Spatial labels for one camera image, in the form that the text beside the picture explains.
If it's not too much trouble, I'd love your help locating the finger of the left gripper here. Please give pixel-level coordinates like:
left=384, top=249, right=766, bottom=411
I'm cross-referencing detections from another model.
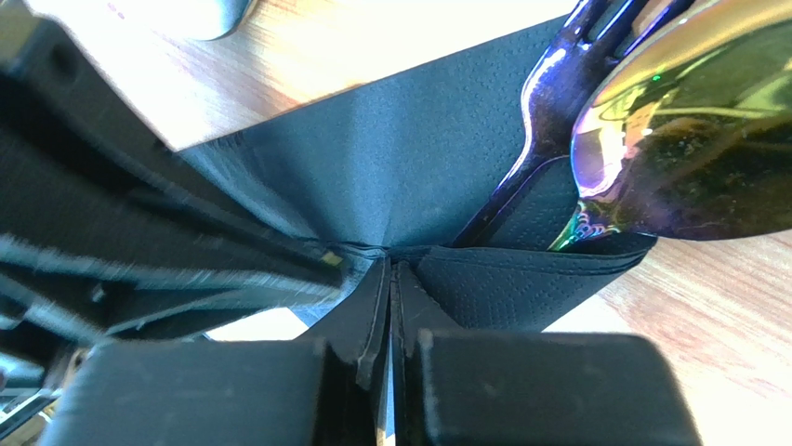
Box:
left=1, top=72, right=343, bottom=347

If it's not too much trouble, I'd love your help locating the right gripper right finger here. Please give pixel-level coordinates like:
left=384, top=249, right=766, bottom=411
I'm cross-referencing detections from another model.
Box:
left=390, top=262, right=460, bottom=445

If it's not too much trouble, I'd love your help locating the black paper napkin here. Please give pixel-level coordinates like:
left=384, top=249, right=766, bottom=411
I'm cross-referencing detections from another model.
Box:
left=182, top=19, right=655, bottom=332

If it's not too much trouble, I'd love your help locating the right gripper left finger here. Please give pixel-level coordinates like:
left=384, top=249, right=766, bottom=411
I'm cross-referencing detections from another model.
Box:
left=304, top=258, right=390, bottom=445

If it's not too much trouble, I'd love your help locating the purple iridescent fork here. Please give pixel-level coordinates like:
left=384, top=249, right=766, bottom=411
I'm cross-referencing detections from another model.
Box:
left=453, top=0, right=693, bottom=247

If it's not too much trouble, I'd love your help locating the silver metal tray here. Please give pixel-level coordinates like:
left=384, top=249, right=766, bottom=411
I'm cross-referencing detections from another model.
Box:
left=153, top=0, right=257, bottom=41

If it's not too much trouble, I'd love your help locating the gold iridescent spoon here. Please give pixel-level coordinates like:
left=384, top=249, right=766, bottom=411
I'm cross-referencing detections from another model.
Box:
left=551, top=1, right=791, bottom=251

